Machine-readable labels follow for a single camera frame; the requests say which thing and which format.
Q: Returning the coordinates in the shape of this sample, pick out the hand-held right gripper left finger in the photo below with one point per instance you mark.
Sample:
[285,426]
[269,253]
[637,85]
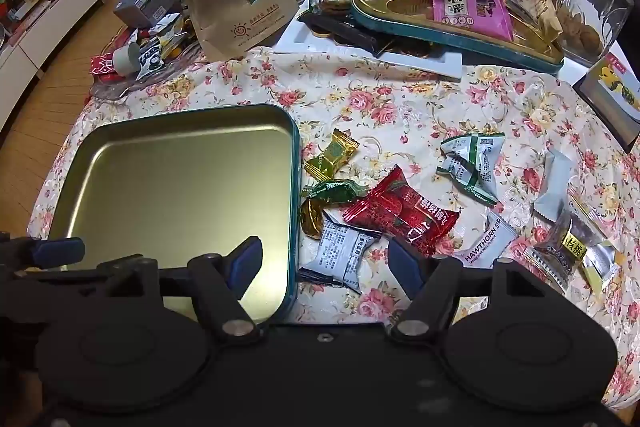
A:
[247,262]

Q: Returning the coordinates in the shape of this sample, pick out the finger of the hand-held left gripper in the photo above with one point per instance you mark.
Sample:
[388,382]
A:
[55,252]

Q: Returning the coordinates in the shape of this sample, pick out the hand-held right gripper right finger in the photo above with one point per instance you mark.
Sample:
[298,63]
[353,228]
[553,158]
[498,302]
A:
[405,267]

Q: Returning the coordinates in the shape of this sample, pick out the red snack packet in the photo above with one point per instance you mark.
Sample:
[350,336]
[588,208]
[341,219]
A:
[400,209]

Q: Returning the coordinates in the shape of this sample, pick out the white black-print snack packet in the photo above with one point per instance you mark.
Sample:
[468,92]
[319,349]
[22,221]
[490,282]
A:
[340,254]

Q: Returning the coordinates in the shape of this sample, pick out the gold foil candy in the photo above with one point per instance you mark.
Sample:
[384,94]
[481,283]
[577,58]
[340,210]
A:
[311,217]

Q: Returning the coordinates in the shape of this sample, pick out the white snack packet black lettering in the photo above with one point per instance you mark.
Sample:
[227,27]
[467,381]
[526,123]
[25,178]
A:
[487,244]

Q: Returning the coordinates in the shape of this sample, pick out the green foil candy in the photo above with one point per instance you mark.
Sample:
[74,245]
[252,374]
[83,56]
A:
[332,192]

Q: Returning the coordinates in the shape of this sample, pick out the teal tin tray gold inside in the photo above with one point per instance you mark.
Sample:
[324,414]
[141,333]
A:
[175,187]

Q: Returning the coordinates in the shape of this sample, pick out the white green-stripe snack packet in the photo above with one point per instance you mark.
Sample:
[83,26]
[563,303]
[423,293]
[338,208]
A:
[475,162]

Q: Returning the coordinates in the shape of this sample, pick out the gold green candy packet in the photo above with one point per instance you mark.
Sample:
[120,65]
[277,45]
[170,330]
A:
[332,154]

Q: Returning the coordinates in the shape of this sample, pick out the silver gold snack packet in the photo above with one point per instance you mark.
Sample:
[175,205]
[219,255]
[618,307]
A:
[570,252]

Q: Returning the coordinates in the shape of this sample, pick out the plain grey-white snack packet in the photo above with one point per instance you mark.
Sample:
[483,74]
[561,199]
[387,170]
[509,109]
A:
[552,187]

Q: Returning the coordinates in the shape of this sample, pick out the floral tablecloth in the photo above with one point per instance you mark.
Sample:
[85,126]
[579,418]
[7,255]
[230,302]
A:
[400,117]

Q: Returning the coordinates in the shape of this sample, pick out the white tape roll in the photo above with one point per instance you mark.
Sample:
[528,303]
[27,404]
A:
[125,57]

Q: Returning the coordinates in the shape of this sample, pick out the white flat board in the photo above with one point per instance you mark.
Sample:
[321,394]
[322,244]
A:
[400,57]

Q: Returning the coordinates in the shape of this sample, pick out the white cabinet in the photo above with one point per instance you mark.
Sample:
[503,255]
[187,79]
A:
[50,37]

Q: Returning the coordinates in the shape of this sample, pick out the pile of small snack packets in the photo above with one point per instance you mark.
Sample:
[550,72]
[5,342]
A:
[160,42]

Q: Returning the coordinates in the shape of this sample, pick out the dark chocolate packet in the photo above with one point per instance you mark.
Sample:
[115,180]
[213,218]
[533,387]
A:
[340,31]

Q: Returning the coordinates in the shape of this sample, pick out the teal heart-shaped tin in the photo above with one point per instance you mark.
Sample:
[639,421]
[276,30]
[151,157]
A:
[400,19]

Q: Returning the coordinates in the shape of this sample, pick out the grey cardboard box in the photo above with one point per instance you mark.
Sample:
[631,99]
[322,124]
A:
[145,2]

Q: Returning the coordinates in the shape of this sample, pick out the pink snack packet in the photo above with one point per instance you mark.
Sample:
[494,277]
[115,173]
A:
[470,7]

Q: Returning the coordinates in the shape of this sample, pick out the yellow print box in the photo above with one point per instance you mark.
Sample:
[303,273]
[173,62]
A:
[612,92]

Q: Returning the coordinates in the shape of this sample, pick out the tan snack packet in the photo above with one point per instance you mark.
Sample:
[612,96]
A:
[545,14]

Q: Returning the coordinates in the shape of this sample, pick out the clear plastic jar of walnuts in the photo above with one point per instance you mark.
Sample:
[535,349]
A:
[595,2]

